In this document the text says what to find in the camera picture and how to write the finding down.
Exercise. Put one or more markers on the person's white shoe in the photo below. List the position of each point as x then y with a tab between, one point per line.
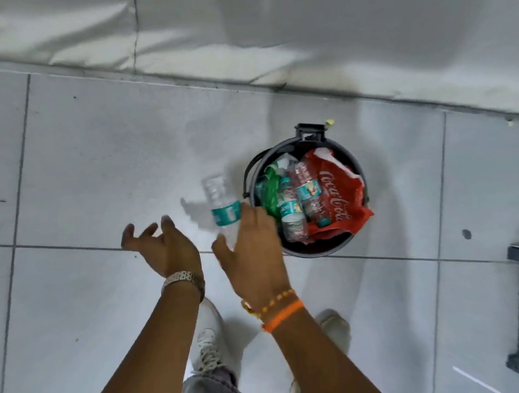
335	330
212	339

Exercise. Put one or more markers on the green and white plastic bag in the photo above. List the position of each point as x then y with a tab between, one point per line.
271	193

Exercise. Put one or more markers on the person's left fingers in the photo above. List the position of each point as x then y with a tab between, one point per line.
167	225

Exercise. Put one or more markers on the person's left hand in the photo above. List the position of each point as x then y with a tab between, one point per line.
172	253

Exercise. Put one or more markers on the clear bottle with teal label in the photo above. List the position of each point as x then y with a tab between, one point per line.
225	212
310	190
292	214

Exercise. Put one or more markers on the silver metal wristwatch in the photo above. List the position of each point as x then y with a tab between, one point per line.
183	278

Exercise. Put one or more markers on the person's white right shoe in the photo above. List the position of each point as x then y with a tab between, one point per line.
335	330

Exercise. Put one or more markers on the red plastic wrapper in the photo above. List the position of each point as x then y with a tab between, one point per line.
344	197

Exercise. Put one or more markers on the black round waste bin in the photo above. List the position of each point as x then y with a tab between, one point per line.
325	247

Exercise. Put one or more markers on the person's right forearm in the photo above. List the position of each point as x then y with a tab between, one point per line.
324	362

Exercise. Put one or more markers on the person's left forearm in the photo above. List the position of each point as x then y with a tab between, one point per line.
151	365

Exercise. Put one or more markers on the small yellow scrap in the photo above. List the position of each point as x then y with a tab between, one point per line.
330	122

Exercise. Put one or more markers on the person's right hand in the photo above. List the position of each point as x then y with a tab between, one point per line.
257	260

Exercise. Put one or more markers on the orange thread wristband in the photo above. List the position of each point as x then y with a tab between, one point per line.
283	315

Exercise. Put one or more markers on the person's right thumb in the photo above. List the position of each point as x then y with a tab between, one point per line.
221	249

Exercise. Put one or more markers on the person's white left shoe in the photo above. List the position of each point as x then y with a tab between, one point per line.
212	339

